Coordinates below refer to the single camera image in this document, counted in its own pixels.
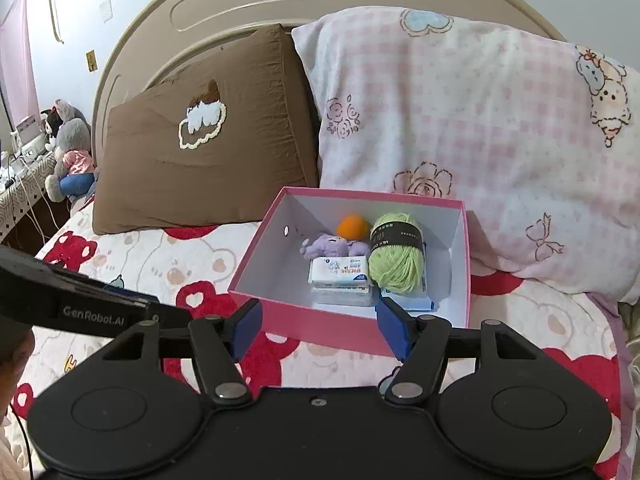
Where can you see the beige bed headboard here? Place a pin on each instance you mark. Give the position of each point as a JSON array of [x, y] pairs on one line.
[[168, 34]]

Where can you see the person left hand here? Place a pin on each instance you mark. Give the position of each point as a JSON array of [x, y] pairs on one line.
[[12, 368]]

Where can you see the pink floral pillow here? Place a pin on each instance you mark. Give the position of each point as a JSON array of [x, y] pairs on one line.
[[538, 138]]

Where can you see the black white plush toy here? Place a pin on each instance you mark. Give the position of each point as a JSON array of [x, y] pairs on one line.
[[50, 123]]

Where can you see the brown pillow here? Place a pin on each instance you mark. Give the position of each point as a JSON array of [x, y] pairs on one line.
[[214, 143]]

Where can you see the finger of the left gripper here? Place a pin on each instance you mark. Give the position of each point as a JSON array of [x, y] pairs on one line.
[[170, 317]]

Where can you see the orange ball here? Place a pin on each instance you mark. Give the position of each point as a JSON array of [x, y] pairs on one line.
[[354, 227]]

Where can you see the orange white mask pack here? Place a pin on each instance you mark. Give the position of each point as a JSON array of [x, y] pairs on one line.
[[343, 295]]

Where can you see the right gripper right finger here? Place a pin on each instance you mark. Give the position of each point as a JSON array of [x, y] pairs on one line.
[[420, 345]]

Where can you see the red bear print blanket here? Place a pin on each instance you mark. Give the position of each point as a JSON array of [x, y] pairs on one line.
[[192, 268]]

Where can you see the green yarn ball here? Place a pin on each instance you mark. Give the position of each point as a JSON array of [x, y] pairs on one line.
[[396, 259]]

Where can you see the small white tissue pack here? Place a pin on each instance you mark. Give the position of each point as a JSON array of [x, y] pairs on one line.
[[339, 271]]

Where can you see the blue wet wipes pack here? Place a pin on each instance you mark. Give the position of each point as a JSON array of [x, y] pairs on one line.
[[418, 300]]

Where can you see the cluttered side table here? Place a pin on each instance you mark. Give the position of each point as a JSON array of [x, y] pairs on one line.
[[23, 172]]

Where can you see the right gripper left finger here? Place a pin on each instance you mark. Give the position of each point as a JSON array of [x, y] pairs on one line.
[[217, 344]]

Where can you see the pink cardboard box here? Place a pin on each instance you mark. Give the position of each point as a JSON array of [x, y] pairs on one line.
[[274, 272]]

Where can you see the purple plush toy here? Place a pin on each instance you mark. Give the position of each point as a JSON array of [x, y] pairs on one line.
[[328, 245]]

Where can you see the grey plush toy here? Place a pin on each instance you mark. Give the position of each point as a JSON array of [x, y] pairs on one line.
[[74, 172]]

